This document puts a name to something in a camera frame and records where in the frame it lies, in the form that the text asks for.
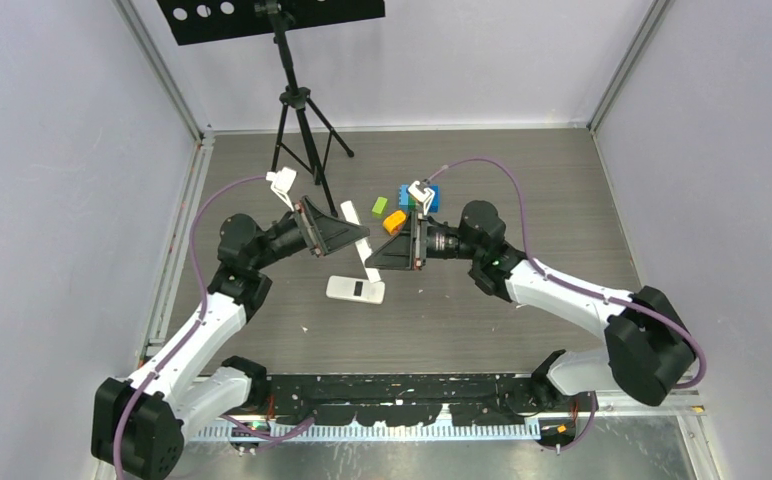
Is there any black tripod stand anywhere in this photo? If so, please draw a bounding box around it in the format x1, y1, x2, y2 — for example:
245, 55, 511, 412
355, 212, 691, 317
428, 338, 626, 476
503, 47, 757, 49
254, 1, 355, 217

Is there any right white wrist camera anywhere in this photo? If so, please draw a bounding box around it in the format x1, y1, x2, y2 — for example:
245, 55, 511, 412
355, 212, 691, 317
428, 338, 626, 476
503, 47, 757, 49
406, 181, 440, 215

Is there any white remote with red keypad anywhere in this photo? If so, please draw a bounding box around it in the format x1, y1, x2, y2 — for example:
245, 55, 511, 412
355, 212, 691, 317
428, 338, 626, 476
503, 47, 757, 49
325, 276, 385, 305

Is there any white air conditioner remote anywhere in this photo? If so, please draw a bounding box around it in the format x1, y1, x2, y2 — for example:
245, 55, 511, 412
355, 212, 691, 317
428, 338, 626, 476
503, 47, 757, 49
339, 200, 383, 285

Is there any purple cable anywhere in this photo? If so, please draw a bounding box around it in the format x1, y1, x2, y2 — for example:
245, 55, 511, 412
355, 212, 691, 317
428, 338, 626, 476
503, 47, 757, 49
425, 156, 708, 458
111, 173, 320, 480

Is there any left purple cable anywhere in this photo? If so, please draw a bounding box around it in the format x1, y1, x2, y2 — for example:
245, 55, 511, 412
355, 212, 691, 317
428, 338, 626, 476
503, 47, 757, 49
111, 173, 320, 480

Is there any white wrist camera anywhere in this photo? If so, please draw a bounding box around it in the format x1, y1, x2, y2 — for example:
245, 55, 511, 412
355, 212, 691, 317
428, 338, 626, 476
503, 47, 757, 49
406, 181, 440, 215
266, 167, 297, 211

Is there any orange toy brick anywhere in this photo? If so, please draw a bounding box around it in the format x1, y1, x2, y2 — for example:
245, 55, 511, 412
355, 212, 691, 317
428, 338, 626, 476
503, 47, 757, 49
382, 210, 408, 235

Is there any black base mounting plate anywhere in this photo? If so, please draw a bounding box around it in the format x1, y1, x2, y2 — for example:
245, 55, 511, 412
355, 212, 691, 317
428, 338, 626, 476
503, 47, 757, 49
203, 372, 601, 429

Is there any black perforated plate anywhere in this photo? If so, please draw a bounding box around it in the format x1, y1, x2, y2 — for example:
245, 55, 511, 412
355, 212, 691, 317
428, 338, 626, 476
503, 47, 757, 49
157, 0, 385, 46

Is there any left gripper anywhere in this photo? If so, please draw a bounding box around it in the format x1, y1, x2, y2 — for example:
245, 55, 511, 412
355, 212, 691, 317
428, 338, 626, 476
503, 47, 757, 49
251, 196, 369, 271

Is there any blue green toy block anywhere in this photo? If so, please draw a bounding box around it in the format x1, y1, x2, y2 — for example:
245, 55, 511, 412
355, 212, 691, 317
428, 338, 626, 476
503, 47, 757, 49
398, 184, 441, 213

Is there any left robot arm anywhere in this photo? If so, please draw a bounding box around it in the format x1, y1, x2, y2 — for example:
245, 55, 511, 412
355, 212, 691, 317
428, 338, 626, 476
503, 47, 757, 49
90, 197, 370, 479

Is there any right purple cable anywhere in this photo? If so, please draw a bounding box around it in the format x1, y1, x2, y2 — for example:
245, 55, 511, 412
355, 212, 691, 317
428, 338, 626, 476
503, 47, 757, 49
425, 156, 708, 458

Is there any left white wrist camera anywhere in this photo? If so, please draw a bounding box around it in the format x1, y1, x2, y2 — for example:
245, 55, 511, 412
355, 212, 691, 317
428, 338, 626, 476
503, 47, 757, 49
266, 167, 297, 211

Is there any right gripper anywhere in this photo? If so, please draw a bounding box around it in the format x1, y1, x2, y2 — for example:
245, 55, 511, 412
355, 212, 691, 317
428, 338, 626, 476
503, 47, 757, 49
367, 209, 483, 271

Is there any green toy brick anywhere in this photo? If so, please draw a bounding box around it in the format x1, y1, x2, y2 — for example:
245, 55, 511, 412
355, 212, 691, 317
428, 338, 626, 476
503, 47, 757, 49
371, 196, 389, 218

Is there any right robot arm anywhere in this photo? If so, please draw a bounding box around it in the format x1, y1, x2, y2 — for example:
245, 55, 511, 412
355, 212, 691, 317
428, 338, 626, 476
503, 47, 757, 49
365, 200, 701, 411

